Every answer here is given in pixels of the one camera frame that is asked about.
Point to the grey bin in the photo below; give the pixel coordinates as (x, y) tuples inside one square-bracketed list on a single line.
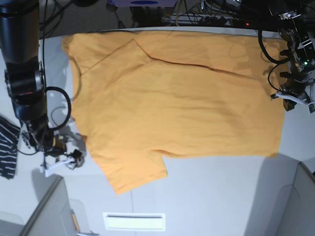
[(43, 210), (293, 212)]

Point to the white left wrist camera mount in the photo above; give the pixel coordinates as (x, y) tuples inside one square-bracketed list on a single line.
[(302, 101)]

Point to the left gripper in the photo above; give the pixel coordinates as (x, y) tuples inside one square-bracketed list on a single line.
[(295, 88)]

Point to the grey bin left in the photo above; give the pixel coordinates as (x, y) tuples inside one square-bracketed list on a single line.
[(43, 210)]

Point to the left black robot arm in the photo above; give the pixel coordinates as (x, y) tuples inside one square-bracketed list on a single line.
[(300, 53)]

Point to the navy white striped garment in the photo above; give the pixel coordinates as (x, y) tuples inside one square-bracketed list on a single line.
[(9, 137)]

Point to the power strip with cables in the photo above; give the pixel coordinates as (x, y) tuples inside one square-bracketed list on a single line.
[(194, 19)]

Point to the grey bin right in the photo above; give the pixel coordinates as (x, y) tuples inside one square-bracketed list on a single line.
[(293, 212)]

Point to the orange yellow T-shirt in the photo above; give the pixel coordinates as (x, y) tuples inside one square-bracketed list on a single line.
[(146, 95)]

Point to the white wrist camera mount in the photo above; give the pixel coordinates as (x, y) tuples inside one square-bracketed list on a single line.
[(48, 170), (302, 101)]

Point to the white label plate on table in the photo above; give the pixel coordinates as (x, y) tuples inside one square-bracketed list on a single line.
[(135, 221)]

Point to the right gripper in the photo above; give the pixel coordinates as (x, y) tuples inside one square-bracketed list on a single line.
[(52, 146)]

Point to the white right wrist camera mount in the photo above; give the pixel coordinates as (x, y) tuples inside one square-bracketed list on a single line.
[(48, 170)]

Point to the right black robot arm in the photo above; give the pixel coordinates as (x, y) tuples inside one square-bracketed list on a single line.
[(26, 81)]

